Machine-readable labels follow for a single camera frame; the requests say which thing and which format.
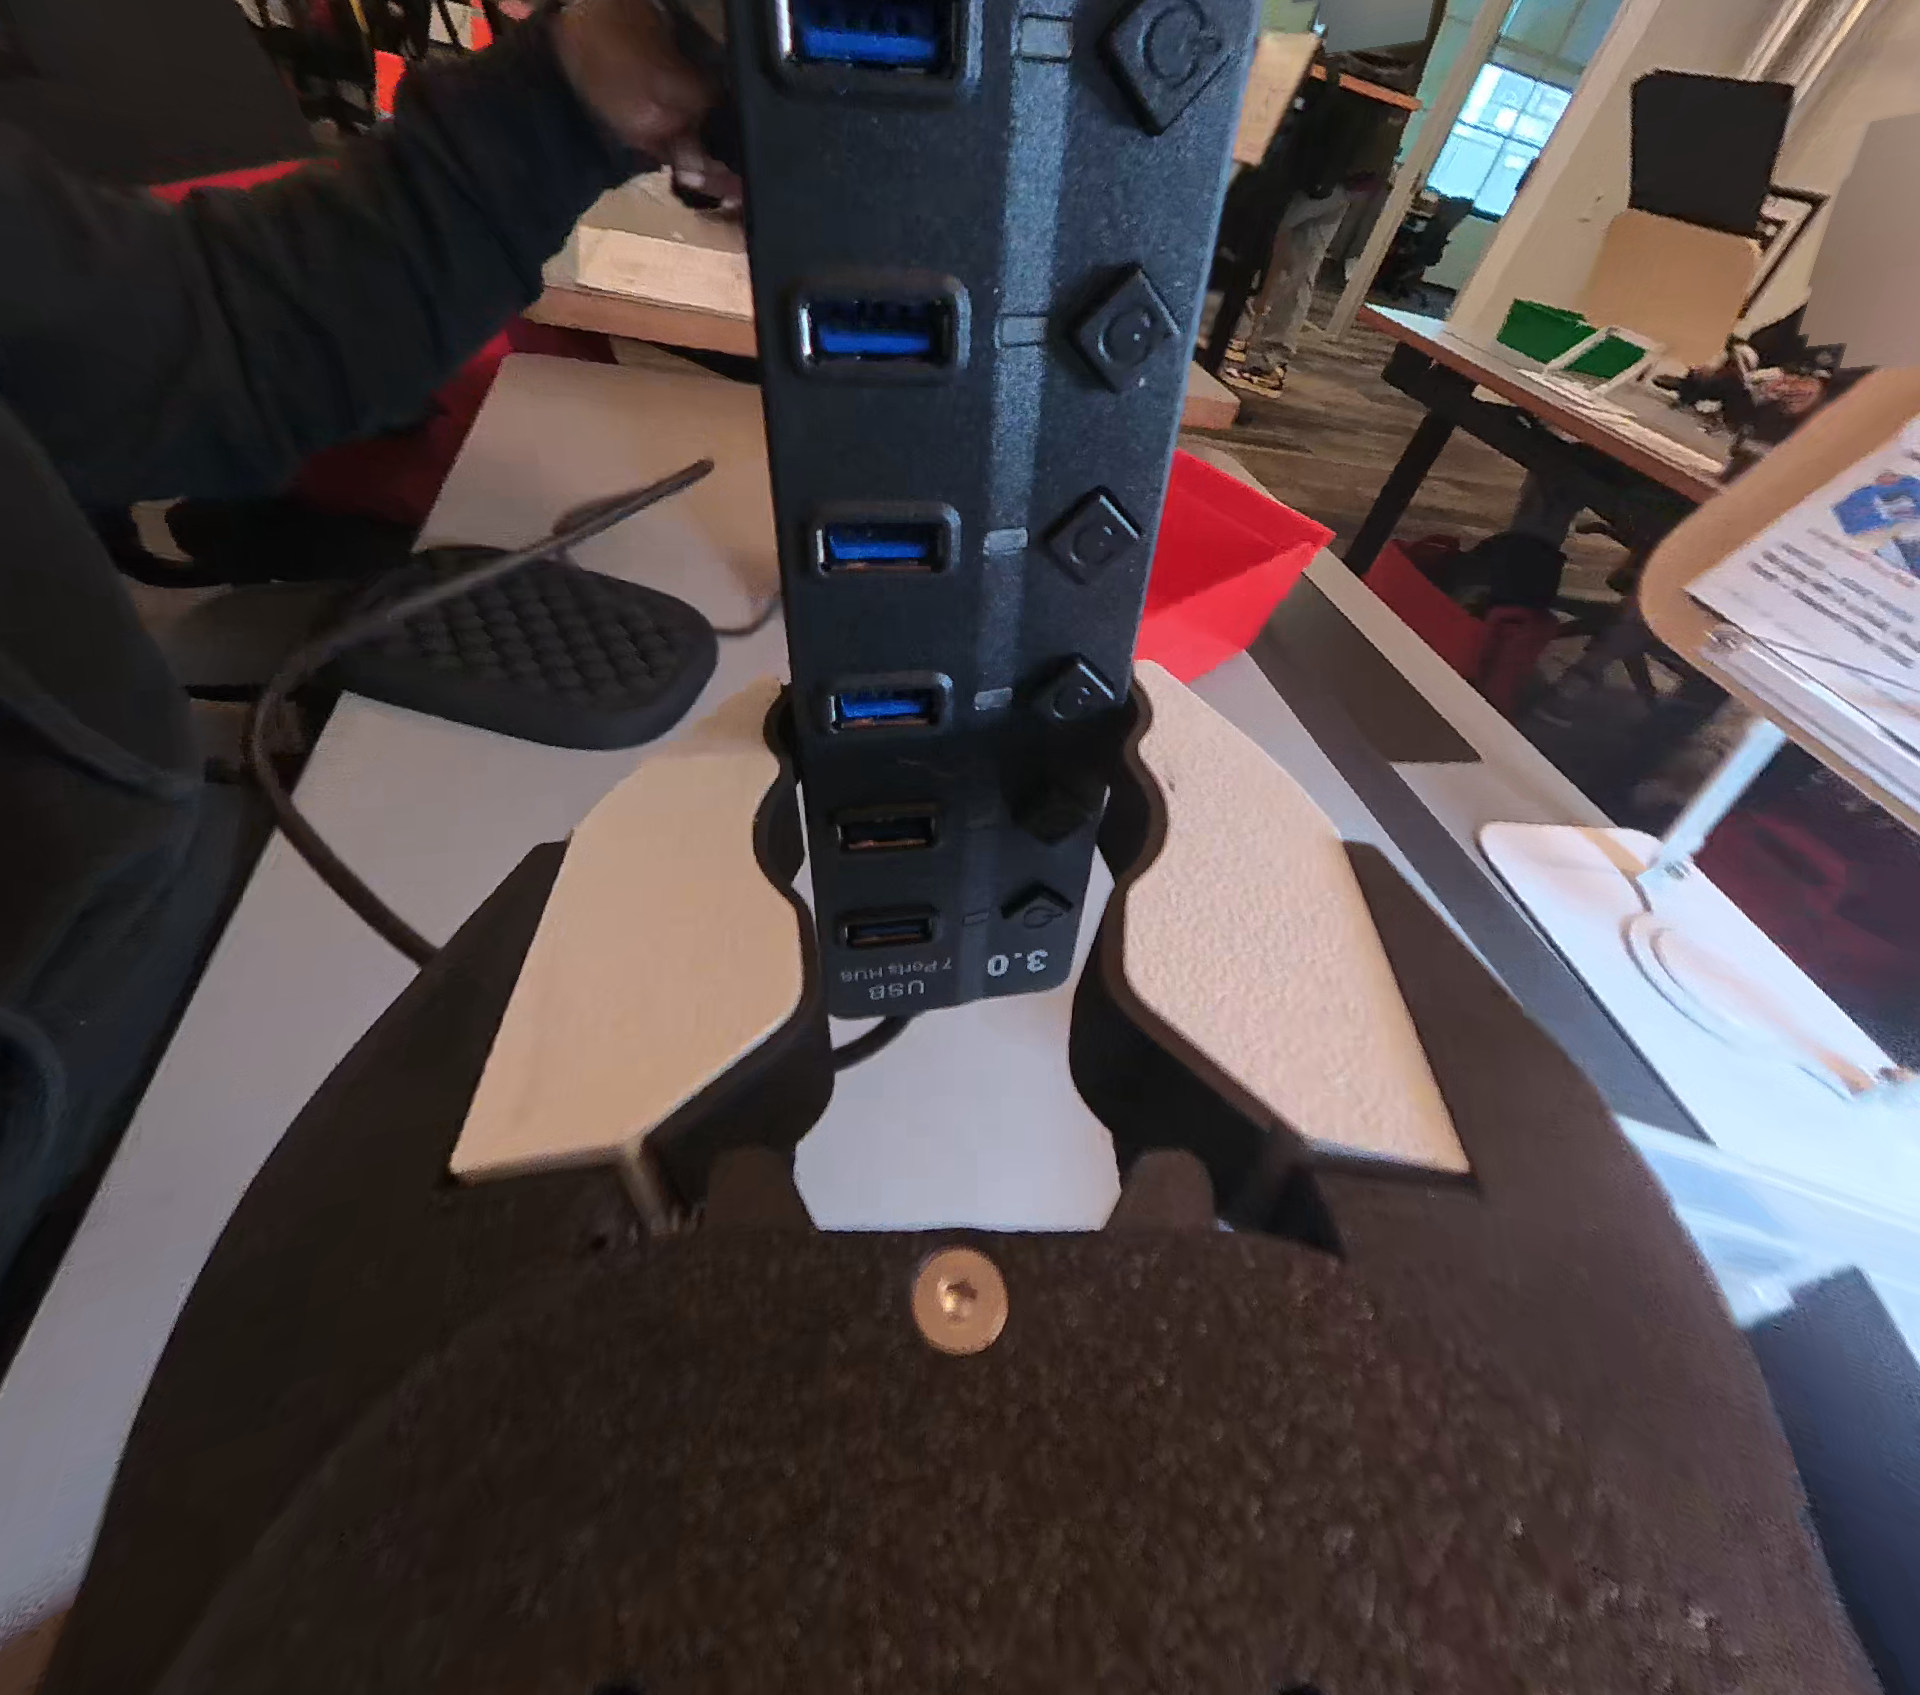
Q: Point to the green plastic bin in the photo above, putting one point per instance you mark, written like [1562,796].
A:
[1545,333]

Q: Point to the clear plastic box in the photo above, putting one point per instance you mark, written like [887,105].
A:
[1770,1216]

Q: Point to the black seven-port usb hub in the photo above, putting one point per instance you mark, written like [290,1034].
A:
[1020,225]

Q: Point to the person's left forearm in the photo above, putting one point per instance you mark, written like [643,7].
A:
[301,271]

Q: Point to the red plastic bin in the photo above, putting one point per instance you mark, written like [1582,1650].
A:
[1214,570]

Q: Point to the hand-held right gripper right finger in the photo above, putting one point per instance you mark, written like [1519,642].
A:
[1275,976]

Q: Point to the grey work table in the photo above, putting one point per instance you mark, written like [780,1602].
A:
[644,301]

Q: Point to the wooden desk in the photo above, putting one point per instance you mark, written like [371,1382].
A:
[1575,405]

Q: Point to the black chair armrest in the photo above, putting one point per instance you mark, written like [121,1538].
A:
[540,652]

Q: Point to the red bag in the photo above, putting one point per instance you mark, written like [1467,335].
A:
[1454,616]

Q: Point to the person's left hand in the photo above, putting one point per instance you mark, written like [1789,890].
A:
[638,75]

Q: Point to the black foam pad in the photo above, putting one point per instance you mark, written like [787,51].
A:
[1845,1456]

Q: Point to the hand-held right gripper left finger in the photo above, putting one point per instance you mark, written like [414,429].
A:
[644,976]

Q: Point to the white paper sheets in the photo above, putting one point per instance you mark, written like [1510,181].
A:
[675,263]

